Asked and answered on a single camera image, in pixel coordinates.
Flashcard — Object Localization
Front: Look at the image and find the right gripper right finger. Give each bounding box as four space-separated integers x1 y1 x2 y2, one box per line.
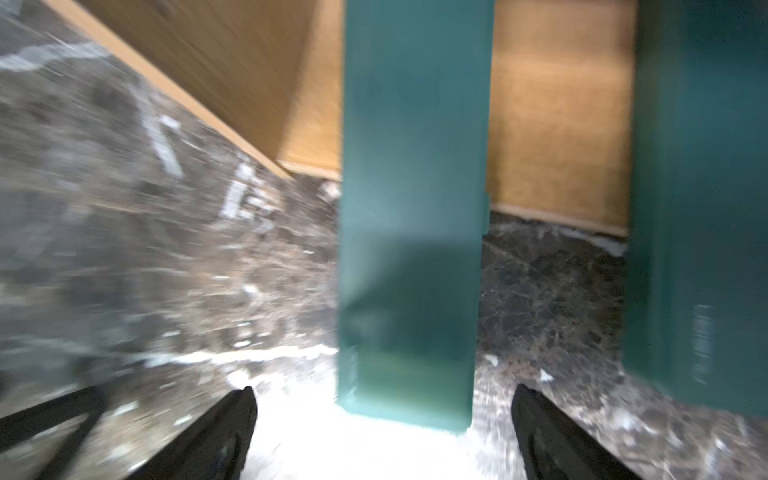
511 384 639 480

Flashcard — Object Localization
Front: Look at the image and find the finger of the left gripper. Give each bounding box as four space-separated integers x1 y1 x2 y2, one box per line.
1 386 108 480

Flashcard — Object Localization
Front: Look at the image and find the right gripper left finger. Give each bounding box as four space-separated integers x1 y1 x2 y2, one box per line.
129 387 258 479

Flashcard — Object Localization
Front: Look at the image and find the dark green pencil case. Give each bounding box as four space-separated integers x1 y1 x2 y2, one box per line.
337 1 494 432
622 1 767 416

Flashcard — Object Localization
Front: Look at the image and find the wooden three-tier shelf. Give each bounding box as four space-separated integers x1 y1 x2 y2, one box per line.
51 1 638 237

